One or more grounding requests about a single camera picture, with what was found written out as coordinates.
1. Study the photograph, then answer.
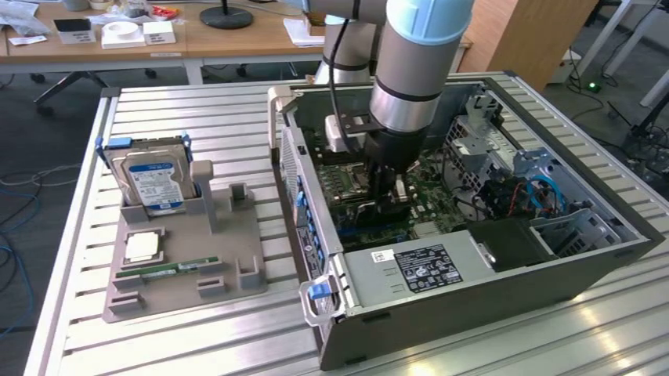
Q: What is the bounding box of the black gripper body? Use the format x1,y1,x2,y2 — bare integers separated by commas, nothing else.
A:
364,128,428,175

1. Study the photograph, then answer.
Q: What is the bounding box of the graphics card with metal bracket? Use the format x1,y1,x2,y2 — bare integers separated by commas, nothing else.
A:
337,193,414,237

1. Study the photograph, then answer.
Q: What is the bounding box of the CPU socket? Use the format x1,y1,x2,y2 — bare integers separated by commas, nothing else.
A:
342,162,373,197

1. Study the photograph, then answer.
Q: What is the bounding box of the green motherboard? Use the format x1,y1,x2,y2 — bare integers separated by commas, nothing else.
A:
312,135,475,254

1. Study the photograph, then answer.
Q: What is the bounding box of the silver disk bay cage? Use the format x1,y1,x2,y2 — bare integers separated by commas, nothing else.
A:
443,92,556,197

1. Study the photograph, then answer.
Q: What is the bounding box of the grey power supply unit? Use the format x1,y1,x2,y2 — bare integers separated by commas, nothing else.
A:
342,230,496,309

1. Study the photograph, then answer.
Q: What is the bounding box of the stack of white papers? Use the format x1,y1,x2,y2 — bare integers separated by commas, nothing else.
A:
284,17,329,48

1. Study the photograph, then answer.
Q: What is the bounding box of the dark grey PC case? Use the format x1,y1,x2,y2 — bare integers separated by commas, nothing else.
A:
266,80,667,372

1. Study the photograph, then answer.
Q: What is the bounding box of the silver slanted disk bay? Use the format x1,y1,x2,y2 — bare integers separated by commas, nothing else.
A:
531,207,643,259

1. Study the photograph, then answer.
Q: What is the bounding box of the wooden cabinet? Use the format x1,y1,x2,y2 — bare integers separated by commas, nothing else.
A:
457,0,600,91

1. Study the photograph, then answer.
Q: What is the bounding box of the white box with red button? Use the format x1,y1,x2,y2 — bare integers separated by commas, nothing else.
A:
559,49,583,85

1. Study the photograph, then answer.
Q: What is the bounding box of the wooden desk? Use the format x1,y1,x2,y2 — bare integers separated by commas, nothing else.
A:
0,0,473,85

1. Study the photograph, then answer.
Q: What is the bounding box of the hard disk in blue caddy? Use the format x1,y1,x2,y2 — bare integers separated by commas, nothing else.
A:
93,132,190,219

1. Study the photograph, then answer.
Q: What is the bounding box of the green RAM stick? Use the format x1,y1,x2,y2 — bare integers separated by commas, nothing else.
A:
114,256,220,280

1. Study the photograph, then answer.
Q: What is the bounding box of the black lamp base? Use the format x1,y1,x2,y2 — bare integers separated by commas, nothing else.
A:
201,0,256,31

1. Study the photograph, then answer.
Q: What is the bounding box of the grey parts rack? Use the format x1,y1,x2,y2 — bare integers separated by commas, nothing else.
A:
101,158,269,326

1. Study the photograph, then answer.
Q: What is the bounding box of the silver CPU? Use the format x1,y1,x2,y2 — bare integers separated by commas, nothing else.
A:
123,233,162,264

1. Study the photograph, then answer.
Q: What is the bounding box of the black tripod stand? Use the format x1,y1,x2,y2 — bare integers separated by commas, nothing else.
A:
605,74,669,173

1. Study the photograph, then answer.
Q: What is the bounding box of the white labelled box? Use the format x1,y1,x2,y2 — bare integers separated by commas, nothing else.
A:
142,20,177,46

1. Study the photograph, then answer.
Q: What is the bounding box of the white flat box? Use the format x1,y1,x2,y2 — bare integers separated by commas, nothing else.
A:
101,29,149,50

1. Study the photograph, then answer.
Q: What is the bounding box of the white tape roll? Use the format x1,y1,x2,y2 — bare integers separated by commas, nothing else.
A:
103,21,141,40

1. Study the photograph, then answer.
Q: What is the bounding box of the black chair base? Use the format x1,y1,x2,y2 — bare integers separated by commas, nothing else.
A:
31,70,111,115

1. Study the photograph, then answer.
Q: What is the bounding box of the black topped white box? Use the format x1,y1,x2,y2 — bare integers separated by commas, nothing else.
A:
54,18,97,45

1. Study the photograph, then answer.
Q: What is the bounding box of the crumpled white plastic bag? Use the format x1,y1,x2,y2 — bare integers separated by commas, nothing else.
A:
0,0,54,36

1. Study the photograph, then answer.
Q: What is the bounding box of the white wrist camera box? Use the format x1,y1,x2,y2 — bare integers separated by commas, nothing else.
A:
324,114,369,153

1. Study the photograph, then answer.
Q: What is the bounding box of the red wire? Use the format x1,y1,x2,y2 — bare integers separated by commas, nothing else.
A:
513,182,531,215

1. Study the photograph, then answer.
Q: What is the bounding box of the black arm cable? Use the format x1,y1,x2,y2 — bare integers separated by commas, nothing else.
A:
326,0,364,154

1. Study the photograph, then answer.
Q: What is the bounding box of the blue wire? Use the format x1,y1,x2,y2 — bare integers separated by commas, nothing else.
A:
527,176,569,216

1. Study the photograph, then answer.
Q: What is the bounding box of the white desk frame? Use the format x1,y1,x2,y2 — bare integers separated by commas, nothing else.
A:
573,0,669,107

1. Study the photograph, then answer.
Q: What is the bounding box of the blue floor cable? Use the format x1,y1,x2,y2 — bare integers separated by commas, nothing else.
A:
0,187,42,334

